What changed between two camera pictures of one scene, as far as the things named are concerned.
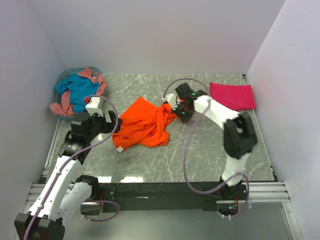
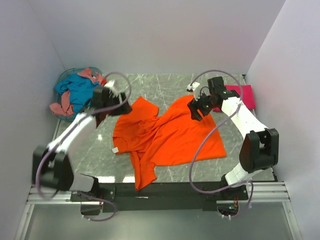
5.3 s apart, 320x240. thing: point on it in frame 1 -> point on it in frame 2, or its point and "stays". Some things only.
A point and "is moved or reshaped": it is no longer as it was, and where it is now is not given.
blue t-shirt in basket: x=79 y=87 stays
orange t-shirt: x=144 y=123 is moved or reshaped
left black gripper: x=108 y=126 -> x=125 y=109
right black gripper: x=184 y=119 -> x=194 y=106
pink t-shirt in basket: x=65 y=107 stays
